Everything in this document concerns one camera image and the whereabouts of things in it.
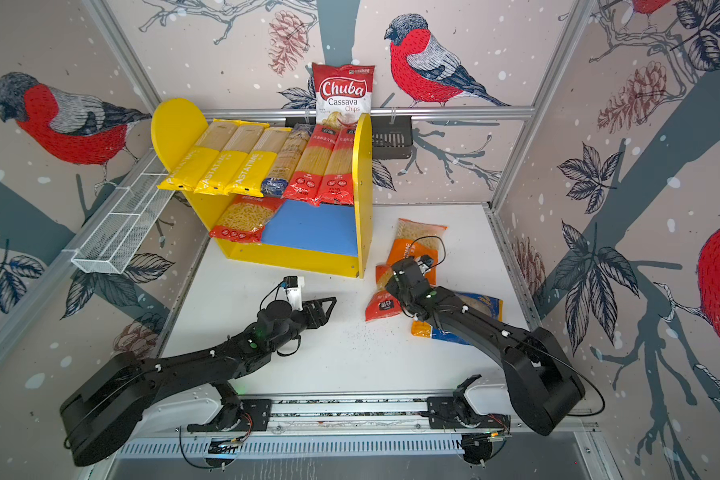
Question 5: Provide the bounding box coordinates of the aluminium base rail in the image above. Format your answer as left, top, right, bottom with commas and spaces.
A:
95, 392, 607, 466

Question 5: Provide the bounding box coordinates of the blue spaghetti bag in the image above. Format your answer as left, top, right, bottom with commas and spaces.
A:
261, 124, 314, 198

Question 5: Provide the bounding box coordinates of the blue orange pasta bag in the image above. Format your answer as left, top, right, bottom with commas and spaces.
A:
411, 291, 503, 345

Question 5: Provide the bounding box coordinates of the red macaroni bag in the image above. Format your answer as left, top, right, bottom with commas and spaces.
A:
209, 195, 285, 244

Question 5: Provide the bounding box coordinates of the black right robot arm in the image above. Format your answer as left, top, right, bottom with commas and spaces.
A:
385, 256, 585, 435

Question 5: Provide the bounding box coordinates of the yellow Pastatime spaghetti bag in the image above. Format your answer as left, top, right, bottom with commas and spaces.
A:
194, 122, 269, 195
223, 127, 291, 197
157, 120, 239, 192

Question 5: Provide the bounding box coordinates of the white wire basket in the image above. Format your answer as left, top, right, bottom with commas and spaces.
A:
71, 151, 173, 274

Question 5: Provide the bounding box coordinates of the red spaghetti bag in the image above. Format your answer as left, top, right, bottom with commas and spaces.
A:
316, 127, 356, 205
283, 125, 339, 206

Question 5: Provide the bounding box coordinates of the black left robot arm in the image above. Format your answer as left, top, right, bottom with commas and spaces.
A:
60, 297, 337, 467

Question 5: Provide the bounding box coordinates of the orange macaroni bag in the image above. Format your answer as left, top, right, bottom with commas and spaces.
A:
377, 218, 447, 289

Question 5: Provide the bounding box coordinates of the red short pasta bag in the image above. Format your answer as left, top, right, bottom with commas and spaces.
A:
365, 264, 402, 322

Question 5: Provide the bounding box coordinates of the black wall basket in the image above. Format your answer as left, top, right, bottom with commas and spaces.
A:
283, 115, 414, 161

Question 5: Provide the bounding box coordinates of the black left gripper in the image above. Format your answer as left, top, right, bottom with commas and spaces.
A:
269, 296, 337, 355

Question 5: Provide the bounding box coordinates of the yellow pink blue shelf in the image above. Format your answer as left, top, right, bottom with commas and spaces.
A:
151, 99, 373, 278

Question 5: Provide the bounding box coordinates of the Chuba cassava chips bag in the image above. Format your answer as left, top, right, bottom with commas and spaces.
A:
312, 63, 375, 129

